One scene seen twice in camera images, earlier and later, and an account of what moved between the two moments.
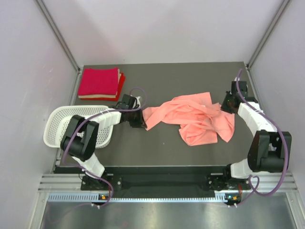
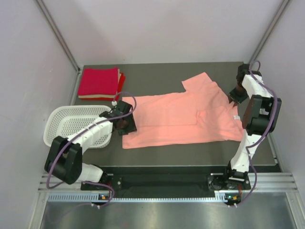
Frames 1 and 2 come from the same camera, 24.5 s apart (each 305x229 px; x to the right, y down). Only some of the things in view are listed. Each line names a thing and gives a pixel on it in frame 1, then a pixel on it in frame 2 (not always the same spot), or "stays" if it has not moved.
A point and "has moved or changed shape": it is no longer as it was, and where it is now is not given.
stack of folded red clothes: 121,84 stays
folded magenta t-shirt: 98,81 stays
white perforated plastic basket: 57,119 stays
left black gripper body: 135,118 to 128,125
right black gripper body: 226,105 to 238,94
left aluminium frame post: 58,33 stays
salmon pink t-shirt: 201,121 has moved or changed shape
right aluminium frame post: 278,16 stays
